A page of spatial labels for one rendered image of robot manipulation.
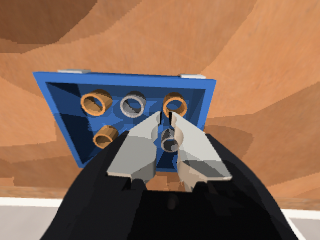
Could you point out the blue crate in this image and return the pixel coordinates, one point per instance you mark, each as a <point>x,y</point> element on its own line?
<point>79,127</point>

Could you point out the grey metal bushing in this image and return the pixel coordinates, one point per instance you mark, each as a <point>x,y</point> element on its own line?
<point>130,111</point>
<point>168,146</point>

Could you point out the bronze bushing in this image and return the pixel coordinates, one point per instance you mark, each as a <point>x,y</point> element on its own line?
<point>91,107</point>
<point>174,96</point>
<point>105,136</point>

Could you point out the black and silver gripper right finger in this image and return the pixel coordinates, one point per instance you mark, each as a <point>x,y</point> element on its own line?
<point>203,158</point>

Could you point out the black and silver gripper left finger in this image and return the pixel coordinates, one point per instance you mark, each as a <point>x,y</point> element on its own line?
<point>132,155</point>

